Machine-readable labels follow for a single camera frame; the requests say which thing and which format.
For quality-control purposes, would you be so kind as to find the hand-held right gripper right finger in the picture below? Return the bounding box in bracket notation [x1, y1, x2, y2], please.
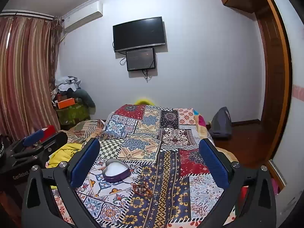
[198, 138, 277, 228]

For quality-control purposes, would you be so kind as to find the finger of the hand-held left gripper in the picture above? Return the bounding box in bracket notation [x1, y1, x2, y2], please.
[22, 129, 48, 146]
[11, 131, 69, 165]

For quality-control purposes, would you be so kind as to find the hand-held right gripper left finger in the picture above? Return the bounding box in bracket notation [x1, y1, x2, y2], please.
[21, 138, 105, 228]

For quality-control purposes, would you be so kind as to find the purple heart-shaped tin box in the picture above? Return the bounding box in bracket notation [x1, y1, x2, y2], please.
[102, 160, 131, 183]

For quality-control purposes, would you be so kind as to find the red cord bracelet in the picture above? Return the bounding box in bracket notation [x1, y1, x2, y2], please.
[132, 184, 154, 198]

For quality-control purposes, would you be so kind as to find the red box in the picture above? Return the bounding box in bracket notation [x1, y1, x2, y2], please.
[39, 125, 57, 139]

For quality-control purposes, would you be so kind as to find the yellow towel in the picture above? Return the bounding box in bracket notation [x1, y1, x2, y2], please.
[49, 142, 89, 169]

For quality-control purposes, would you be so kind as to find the striped blanket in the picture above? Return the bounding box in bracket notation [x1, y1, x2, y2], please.
[63, 119, 105, 145]

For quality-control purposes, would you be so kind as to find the green cardboard box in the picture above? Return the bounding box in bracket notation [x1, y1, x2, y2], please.
[57, 103, 92, 125]

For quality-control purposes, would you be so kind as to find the orange box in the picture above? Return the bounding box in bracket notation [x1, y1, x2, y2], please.
[56, 98, 76, 109]

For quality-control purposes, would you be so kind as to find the grey bag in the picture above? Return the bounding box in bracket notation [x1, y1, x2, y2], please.
[210, 107, 232, 139]

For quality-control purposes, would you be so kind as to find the grey-green cushion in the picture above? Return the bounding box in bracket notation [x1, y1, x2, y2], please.
[76, 89, 96, 108]

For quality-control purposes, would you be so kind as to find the pile of clothes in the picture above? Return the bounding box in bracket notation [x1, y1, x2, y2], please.
[54, 76, 82, 100]

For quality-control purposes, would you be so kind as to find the striped brown curtain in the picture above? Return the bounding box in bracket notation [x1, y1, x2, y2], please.
[0, 14, 63, 143]

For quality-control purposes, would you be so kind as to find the colourful patchwork blanket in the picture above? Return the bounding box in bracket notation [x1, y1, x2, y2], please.
[51, 103, 238, 228]

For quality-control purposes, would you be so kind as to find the yellow plush object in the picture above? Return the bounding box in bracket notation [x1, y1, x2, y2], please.
[134, 97, 154, 105]

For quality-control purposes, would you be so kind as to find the white air conditioner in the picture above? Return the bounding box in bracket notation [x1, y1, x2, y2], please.
[62, 1, 104, 33]

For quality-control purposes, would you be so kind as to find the black bag with braided handle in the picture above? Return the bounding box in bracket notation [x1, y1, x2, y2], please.
[0, 134, 6, 158]

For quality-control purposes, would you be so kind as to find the wooden door frame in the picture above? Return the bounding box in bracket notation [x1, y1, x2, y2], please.
[255, 0, 293, 164]

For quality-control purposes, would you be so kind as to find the small black wall monitor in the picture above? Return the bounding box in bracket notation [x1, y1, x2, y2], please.
[126, 48, 156, 72]

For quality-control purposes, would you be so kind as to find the black wall television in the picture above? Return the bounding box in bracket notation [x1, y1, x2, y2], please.
[113, 17, 166, 53]

